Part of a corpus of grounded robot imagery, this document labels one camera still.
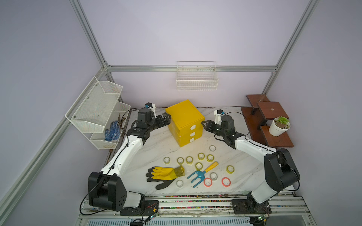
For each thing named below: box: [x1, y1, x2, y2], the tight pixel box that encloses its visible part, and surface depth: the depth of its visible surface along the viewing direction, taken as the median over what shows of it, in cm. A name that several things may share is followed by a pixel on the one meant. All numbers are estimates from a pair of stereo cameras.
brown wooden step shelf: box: [240, 94, 294, 148], surface depth 90 cm
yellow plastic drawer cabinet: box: [164, 99, 206, 148], surface depth 89 cm
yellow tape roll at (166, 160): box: [163, 156, 171, 165], surface depth 92 cm
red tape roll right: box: [221, 177, 232, 188], surface depth 84 cm
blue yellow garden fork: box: [187, 161, 220, 188], surface depth 87 cm
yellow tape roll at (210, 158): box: [206, 153, 215, 163], surface depth 93 cm
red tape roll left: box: [203, 177, 213, 188], surface depth 84 cm
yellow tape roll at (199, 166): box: [195, 161, 204, 171], surface depth 90 cm
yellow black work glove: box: [145, 165, 185, 190], surface depth 84 cm
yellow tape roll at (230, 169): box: [225, 164, 235, 175], surface depth 88 cm
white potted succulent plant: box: [268, 115, 291, 137], surface depth 81 cm
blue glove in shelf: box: [104, 120, 121, 142], surface depth 90 cm
